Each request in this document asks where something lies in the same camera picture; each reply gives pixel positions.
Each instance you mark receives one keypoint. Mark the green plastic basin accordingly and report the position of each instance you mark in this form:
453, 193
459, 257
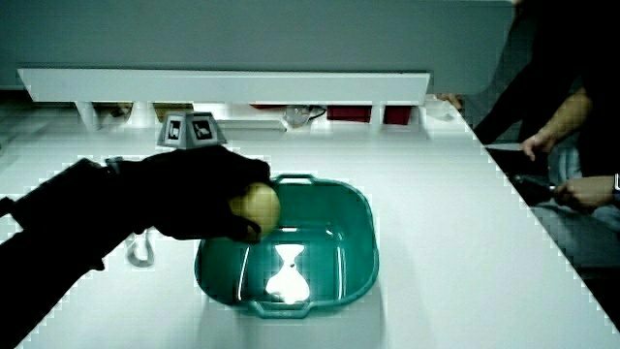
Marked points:
329, 252

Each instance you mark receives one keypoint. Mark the another person's forearm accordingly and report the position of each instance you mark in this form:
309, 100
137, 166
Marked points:
567, 116

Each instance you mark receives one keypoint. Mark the clear plastic bag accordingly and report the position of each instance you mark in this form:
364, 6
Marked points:
296, 116

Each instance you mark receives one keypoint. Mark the black tool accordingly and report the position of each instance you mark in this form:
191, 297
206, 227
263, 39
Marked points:
533, 188

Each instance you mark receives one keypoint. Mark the person's right hand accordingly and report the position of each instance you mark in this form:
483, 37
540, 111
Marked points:
194, 194

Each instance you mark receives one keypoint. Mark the yellow pear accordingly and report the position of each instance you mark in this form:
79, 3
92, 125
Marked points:
259, 206

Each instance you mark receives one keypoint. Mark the white desk shelf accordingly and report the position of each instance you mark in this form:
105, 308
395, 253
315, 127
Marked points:
227, 86

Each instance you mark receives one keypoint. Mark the white desk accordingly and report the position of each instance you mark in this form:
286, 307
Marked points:
445, 228

